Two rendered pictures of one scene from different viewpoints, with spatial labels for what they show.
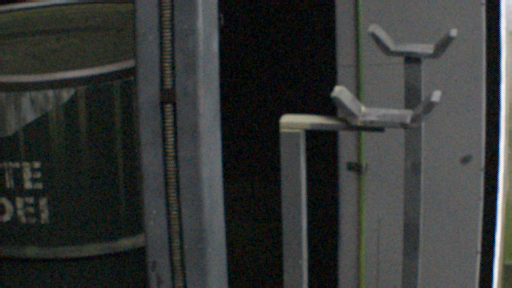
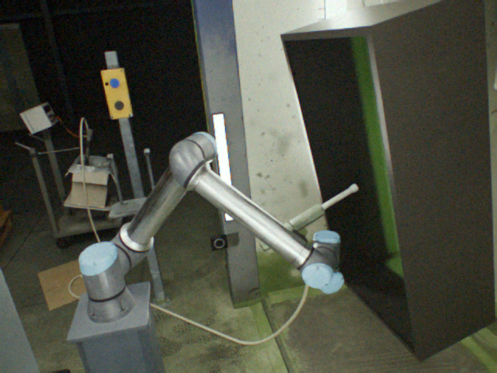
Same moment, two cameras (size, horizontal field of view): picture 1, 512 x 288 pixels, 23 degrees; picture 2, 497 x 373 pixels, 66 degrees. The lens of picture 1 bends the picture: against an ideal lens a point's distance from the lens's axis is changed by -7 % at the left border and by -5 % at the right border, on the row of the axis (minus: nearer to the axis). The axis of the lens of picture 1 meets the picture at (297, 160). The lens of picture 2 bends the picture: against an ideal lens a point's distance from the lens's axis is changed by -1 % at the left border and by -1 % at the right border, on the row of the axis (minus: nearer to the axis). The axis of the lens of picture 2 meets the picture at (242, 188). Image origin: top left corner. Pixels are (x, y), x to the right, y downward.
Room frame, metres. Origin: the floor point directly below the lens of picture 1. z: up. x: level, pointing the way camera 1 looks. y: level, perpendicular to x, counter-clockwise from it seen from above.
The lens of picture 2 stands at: (0.88, -2.23, 1.63)
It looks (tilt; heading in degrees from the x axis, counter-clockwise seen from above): 21 degrees down; 70
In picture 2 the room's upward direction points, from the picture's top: 6 degrees counter-clockwise
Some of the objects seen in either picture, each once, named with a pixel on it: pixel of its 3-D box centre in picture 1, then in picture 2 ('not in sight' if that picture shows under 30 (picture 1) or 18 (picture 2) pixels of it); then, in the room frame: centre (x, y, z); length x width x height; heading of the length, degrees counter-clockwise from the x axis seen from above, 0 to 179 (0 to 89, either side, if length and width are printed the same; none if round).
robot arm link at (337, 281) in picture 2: not in sight; (324, 275); (1.54, -1.20, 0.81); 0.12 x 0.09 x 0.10; 86
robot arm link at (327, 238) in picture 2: not in sight; (325, 250); (1.54, -1.22, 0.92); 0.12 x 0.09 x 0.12; 47
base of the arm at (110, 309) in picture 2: not in sight; (109, 298); (0.79, -0.75, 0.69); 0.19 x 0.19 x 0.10
